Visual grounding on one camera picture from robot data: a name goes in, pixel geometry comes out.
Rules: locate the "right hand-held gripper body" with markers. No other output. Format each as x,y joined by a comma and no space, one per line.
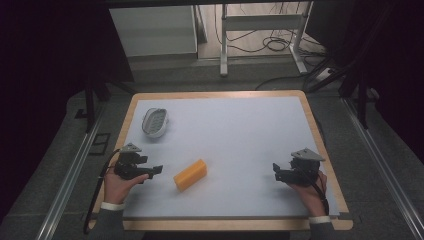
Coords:
301,170

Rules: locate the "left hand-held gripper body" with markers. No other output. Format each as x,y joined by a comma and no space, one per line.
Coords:
128,166

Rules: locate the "person's left hand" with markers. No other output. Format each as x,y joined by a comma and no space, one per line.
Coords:
118,188

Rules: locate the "person's right hand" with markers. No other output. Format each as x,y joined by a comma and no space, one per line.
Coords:
310,196

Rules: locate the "orange soap bar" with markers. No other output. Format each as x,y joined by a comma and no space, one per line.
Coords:
190,174

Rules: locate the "grey oval soap dish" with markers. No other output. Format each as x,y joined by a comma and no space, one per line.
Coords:
155,122

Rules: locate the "white table mat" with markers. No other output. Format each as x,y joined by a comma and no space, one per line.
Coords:
233,140

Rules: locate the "black metal stand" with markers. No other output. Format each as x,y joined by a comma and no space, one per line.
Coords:
91,100
353,76

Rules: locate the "wooden table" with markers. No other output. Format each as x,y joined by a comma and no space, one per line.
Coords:
216,225

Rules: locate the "white power strip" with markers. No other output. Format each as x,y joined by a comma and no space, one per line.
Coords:
324,74

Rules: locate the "grey cabinet panel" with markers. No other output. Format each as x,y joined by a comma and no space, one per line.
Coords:
153,31

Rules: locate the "silver metal rail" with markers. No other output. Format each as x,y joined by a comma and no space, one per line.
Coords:
66,186
383,166

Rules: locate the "white metal stand frame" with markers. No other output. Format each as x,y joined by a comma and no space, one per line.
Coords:
263,22

